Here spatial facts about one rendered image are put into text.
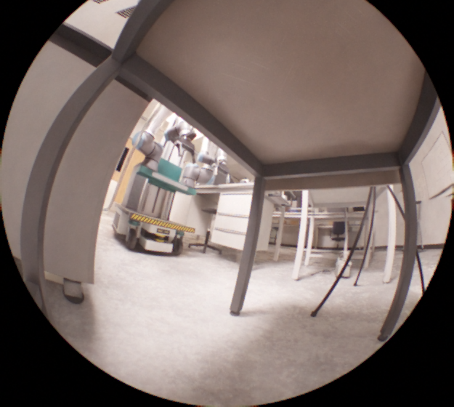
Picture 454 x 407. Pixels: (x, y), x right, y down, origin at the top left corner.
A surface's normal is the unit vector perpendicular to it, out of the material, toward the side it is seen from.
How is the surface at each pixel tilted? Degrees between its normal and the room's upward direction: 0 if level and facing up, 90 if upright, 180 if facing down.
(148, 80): 90
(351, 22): 180
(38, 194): 90
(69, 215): 90
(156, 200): 90
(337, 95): 180
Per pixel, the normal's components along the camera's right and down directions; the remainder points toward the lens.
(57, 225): 0.77, -0.06
